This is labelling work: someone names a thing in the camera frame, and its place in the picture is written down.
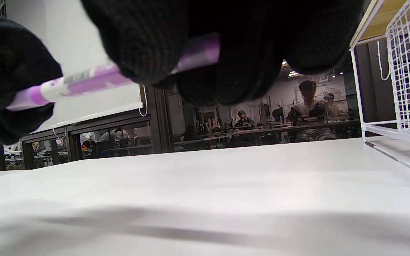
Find person's right hand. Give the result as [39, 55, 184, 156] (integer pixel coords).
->
[80, 0, 364, 107]

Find person's left hand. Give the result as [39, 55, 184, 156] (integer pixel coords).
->
[0, 11, 63, 145]

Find light wooden board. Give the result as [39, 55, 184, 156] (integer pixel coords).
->
[350, 0, 408, 46]

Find white roller blind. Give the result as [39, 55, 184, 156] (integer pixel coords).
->
[6, 0, 145, 128]

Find purple double-ended highlighter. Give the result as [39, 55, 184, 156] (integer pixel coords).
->
[6, 33, 221, 111]

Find white wire drawer rack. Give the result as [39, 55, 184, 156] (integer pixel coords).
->
[349, 0, 410, 180]

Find white blind cord loop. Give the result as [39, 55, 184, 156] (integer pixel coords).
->
[138, 85, 148, 117]
[378, 40, 391, 81]

